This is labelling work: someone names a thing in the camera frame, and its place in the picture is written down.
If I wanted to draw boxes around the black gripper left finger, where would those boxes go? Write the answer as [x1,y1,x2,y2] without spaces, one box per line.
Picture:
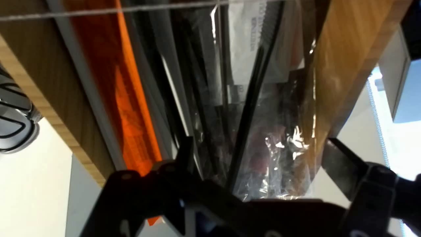
[80,136,247,237]

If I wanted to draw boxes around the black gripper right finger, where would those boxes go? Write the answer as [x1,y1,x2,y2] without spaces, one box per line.
[322,137,421,237]

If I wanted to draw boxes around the clear crinkly packet bag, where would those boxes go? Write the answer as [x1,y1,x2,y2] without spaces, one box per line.
[209,0,324,203]

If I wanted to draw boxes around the orange packet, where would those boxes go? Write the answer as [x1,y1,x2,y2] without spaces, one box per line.
[65,0,164,226]

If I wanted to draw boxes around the long black stick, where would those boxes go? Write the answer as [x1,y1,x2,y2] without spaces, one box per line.
[225,0,287,195]

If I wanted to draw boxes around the white printed paper packet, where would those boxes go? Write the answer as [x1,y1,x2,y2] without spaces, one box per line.
[228,0,282,86]

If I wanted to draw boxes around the wooden condiment organiser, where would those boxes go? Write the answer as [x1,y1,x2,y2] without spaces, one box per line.
[0,0,413,196]

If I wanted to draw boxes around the wire coffee pod carousel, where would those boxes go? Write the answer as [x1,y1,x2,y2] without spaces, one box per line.
[0,64,43,155]

